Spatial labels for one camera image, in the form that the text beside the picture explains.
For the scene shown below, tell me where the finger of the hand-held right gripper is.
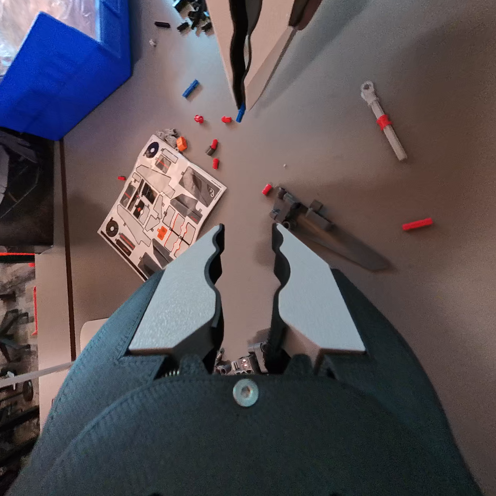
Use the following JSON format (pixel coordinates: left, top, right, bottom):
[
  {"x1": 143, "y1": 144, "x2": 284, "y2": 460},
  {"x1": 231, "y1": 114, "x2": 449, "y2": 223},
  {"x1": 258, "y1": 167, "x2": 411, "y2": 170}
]
[
  {"x1": 206, "y1": 0, "x2": 243, "y2": 109},
  {"x1": 244, "y1": 0, "x2": 298, "y2": 111}
]

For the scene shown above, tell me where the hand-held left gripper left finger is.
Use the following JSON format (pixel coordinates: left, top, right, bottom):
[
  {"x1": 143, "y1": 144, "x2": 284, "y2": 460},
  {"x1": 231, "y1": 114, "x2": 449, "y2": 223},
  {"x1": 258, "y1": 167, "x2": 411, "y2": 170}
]
[{"x1": 128, "y1": 224, "x2": 226, "y2": 355}]

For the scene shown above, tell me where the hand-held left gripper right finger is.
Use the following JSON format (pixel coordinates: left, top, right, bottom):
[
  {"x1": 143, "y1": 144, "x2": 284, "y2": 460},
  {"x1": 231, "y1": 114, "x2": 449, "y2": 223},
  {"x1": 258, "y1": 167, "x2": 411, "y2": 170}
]
[{"x1": 271, "y1": 223, "x2": 367, "y2": 355}]

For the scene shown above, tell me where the dark grey lego wing assembly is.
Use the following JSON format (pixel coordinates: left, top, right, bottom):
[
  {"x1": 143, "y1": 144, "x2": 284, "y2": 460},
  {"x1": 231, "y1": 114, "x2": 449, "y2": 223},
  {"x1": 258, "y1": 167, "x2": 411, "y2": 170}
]
[{"x1": 270, "y1": 187, "x2": 390, "y2": 273}]

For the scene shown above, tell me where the grey lego axle red bush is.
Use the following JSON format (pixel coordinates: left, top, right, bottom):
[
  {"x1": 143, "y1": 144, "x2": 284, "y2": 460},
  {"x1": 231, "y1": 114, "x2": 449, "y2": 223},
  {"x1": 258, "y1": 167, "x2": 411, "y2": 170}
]
[{"x1": 360, "y1": 80, "x2": 408, "y2": 162}]

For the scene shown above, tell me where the pile of black lego pieces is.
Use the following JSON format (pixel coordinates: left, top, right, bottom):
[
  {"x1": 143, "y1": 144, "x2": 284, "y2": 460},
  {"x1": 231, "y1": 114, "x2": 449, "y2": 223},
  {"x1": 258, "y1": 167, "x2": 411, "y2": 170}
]
[{"x1": 174, "y1": 0, "x2": 214, "y2": 36}]

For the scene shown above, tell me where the cluster of grey lego pieces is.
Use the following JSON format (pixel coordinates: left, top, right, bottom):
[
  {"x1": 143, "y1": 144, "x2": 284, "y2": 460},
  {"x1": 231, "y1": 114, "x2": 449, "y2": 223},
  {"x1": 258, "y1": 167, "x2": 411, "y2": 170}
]
[{"x1": 214, "y1": 340, "x2": 269, "y2": 375}]

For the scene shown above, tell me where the lego sticker sheet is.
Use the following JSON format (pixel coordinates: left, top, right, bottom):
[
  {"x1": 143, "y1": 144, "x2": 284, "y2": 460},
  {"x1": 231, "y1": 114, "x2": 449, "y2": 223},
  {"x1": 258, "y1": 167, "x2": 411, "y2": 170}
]
[{"x1": 97, "y1": 134, "x2": 228, "y2": 282}]

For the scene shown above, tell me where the long red ridged lego connector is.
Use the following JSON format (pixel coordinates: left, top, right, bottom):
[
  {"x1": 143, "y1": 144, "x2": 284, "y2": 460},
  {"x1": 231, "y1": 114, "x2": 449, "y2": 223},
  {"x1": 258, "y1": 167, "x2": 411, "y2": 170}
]
[{"x1": 401, "y1": 217, "x2": 434, "y2": 232}]

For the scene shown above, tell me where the blue plastic bin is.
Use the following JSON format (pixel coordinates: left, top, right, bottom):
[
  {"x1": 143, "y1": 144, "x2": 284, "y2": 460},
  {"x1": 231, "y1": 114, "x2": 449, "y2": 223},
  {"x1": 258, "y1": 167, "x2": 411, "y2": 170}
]
[{"x1": 0, "y1": 0, "x2": 133, "y2": 142}]

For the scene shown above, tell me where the clear plastic bag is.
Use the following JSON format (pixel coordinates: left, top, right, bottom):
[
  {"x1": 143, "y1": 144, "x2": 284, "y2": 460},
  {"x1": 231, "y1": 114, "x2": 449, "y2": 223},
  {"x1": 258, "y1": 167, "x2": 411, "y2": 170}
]
[{"x1": 0, "y1": 0, "x2": 102, "y2": 79}]

